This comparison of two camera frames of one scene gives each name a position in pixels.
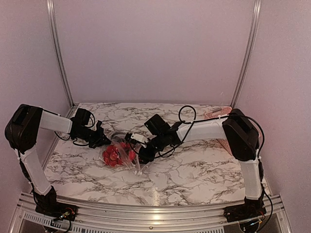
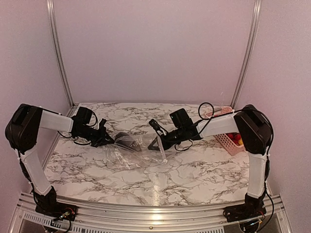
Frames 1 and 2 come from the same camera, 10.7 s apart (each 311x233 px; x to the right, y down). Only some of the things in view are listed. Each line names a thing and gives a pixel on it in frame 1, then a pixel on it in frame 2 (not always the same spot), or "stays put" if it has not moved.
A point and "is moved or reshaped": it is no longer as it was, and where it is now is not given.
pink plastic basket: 220,112 stays put
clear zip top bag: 120,153 is moved or reshaped
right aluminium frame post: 256,13 stays put
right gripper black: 144,154 → 154,148
